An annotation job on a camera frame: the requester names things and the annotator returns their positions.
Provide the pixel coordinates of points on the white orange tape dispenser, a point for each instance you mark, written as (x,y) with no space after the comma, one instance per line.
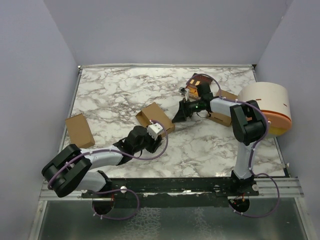
(273,101)

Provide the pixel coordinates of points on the dark orange paperback book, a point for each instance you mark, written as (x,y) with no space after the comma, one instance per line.
(193,83)

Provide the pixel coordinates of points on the folded brown cardboard box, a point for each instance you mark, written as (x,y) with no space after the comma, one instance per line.
(220,118)

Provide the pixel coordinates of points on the black mounting rail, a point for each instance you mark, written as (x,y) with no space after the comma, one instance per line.
(176,192)

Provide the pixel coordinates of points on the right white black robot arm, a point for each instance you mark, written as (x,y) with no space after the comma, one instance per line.
(249,127)

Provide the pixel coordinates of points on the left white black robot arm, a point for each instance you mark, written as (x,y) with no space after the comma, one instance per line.
(77,168)

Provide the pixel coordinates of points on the small cardboard piece left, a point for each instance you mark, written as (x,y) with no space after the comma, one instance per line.
(79,131)

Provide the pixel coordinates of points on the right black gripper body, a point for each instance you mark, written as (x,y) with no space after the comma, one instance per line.
(195,106)

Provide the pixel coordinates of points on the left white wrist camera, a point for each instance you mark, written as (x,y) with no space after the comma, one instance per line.
(154,130)

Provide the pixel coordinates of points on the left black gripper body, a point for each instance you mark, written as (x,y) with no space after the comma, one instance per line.
(150,144)

